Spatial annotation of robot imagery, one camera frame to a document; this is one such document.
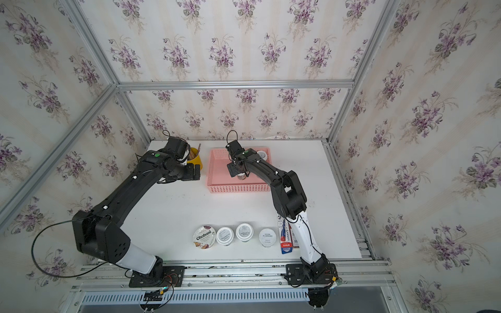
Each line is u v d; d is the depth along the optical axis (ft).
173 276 2.39
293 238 2.67
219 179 3.39
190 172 2.41
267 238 2.52
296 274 2.39
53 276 2.15
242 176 3.16
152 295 2.34
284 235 2.69
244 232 2.57
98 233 1.34
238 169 2.90
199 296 2.30
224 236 2.52
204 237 2.57
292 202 1.91
